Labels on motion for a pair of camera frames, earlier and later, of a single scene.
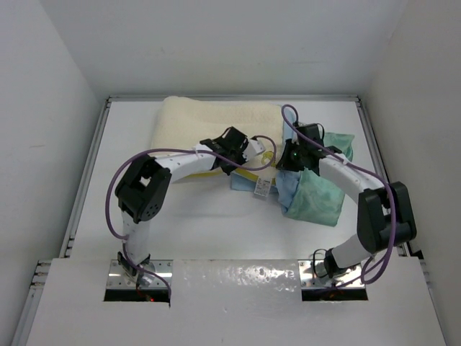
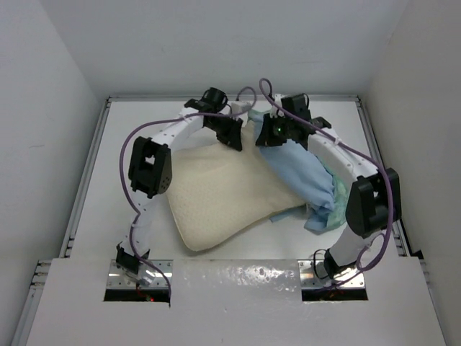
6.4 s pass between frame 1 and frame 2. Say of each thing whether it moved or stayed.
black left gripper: moved
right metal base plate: stayed
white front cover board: stayed
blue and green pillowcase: moved
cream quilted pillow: moved
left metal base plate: stayed
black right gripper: moved
